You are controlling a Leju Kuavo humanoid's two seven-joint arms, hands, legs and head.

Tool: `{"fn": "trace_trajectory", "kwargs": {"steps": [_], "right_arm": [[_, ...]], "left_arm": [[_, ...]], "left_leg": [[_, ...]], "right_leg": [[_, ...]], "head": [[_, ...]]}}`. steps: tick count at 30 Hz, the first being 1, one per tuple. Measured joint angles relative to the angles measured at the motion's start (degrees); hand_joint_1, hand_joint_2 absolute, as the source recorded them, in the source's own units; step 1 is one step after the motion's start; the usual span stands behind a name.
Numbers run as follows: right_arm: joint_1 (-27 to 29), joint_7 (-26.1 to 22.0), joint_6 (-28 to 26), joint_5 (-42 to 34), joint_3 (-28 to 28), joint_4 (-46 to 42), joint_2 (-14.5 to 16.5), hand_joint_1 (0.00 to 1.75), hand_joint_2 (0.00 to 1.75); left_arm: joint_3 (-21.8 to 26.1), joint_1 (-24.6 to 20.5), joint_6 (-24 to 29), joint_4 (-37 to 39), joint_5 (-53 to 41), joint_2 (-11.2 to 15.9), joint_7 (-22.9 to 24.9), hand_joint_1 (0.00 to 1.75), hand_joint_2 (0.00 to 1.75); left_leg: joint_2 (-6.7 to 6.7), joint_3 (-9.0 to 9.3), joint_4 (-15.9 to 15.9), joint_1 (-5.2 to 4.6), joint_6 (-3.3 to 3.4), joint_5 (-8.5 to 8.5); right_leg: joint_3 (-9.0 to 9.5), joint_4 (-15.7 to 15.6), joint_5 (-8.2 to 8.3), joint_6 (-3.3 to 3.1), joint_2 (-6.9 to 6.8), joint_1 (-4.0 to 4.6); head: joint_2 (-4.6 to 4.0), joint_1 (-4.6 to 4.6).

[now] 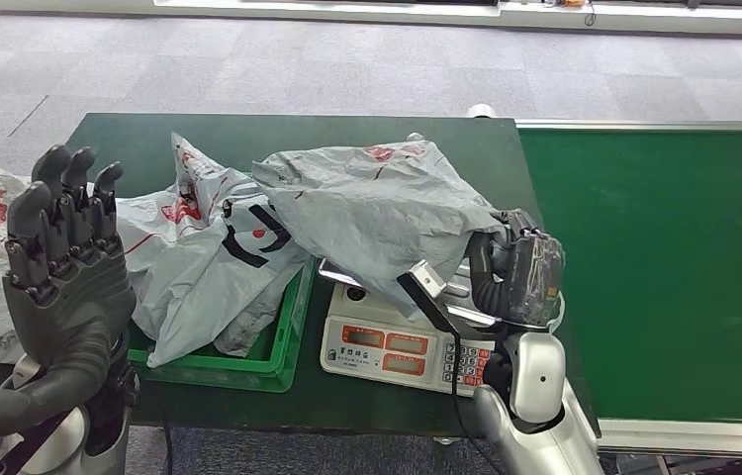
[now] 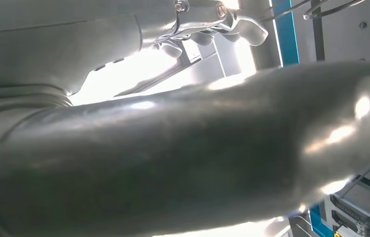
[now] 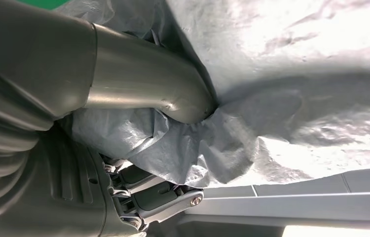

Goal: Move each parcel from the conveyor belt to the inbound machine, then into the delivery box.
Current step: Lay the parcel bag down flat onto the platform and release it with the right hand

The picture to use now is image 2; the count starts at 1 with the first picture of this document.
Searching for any blue vertical panel strip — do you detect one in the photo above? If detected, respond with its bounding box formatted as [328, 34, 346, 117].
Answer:
[271, 0, 334, 237]

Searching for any thin grey wire loop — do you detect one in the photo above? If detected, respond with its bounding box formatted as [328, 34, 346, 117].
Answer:
[260, 0, 313, 23]
[303, 0, 367, 20]

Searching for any black vertical post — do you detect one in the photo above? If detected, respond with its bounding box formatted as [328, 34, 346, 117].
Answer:
[310, 0, 325, 62]

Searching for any grey metal machine frame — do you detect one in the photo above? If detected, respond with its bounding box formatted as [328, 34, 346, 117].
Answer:
[322, 161, 370, 237]

